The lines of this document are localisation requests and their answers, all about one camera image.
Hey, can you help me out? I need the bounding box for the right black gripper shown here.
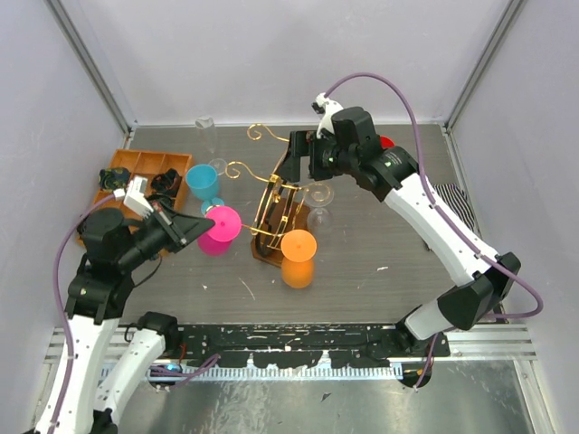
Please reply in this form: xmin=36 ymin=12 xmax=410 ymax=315
xmin=276 ymin=130 xmax=356 ymax=183

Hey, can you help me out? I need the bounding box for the striped cloth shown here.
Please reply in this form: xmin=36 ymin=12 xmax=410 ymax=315
xmin=432 ymin=183 xmax=477 ymax=232

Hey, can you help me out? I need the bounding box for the blue plastic wine glass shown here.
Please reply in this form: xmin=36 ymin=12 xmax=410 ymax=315
xmin=185 ymin=164 xmax=224 ymax=215

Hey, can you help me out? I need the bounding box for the red plastic wine glass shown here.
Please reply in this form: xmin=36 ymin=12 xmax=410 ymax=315
xmin=380 ymin=136 xmax=395 ymax=149

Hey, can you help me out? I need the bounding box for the gold wire glass rack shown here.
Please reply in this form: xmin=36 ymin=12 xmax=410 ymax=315
xmin=225 ymin=123 xmax=309 ymax=268

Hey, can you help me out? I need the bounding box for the clear wine glass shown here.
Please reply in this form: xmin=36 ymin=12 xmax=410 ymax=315
xmin=304 ymin=182 xmax=335 ymax=235
xmin=195 ymin=116 xmax=227 ymax=175

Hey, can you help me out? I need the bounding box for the orange plastic wine glass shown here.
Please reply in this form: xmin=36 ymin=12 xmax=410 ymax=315
xmin=280 ymin=230 xmax=318 ymax=289

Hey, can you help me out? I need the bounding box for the black mounting base plate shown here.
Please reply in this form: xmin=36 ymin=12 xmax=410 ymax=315
xmin=165 ymin=323 xmax=451 ymax=369

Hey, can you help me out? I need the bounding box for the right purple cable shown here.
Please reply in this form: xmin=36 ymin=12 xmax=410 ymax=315
xmin=325 ymin=71 xmax=544 ymax=392

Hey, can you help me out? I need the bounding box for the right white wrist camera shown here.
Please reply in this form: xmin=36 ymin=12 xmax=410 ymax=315
xmin=312 ymin=92 xmax=344 ymax=138

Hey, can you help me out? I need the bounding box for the wooden compartment tray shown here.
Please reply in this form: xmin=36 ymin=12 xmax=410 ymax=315
xmin=74 ymin=148 xmax=194 ymax=248

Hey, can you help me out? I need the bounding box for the pink plastic wine glass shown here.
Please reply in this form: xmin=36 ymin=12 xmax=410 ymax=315
xmin=197 ymin=205 xmax=242 ymax=256

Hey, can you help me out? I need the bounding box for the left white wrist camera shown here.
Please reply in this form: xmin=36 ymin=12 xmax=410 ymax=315
xmin=112 ymin=175 xmax=154 ymax=220

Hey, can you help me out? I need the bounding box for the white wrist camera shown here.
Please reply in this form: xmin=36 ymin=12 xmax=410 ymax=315
xmin=112 ymin=175 xmax=154 ymax=220
xmin=312 ymin=92 xmax=344 ymax=138

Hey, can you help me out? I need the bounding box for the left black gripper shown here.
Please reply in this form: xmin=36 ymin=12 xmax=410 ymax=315
xmin=119 ymin=198 xmax=215 ymax=270

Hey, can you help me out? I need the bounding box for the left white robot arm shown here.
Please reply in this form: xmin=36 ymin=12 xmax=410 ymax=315
xmin=32 ymin=205 xmax=214 ymax=433

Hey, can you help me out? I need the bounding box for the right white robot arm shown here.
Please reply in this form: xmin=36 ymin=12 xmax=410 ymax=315
xmin=276 ymin=100 xmax=521 ymax=356

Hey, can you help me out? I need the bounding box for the dark patterned rolled sock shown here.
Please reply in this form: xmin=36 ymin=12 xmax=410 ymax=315
xmin=99 ymin=167 xmax=130 ymax=192

